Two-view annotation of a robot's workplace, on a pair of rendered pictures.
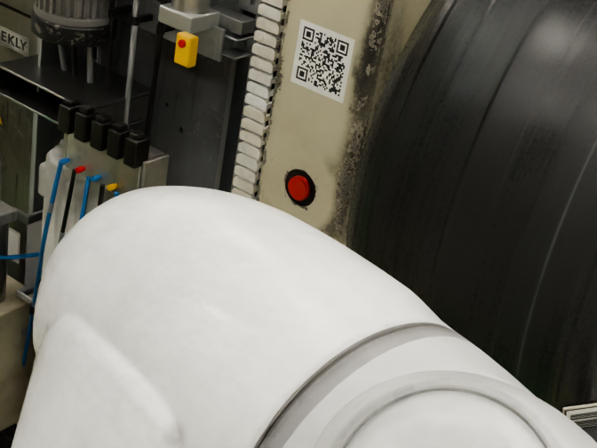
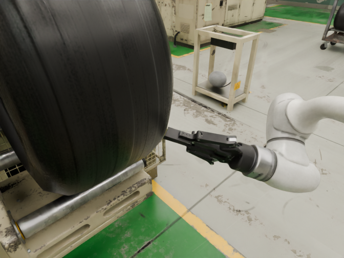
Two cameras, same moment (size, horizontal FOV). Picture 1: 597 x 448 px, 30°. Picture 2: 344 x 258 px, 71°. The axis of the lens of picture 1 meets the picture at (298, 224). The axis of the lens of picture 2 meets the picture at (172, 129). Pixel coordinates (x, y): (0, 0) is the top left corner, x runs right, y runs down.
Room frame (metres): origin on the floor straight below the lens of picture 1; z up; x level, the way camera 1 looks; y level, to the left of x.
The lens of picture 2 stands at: (0.69, 0.19, 1.39)
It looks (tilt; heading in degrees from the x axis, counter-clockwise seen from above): 34 degrees down; 284
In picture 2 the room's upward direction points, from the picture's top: straight up
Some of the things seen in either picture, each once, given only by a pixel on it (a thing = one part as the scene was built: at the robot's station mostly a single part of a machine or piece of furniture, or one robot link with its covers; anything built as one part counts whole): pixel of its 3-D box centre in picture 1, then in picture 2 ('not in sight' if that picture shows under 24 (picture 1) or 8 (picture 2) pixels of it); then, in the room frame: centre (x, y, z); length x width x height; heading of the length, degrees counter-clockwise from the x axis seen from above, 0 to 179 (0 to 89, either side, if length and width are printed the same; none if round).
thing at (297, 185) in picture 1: (301, 187); not in sight; (1.19, 0.00, 1.06); 0.03 x 0.02 x 0.03; 57
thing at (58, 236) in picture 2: not in sight; (91, 208); (1.00, -0.18, 0.83); 0.36 x 0.09 x 0.06; 57
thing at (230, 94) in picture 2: not in sight; (222, 67); (0.79, -2.62, 0.40); 0.60 x 0.35 x 0.80; 147
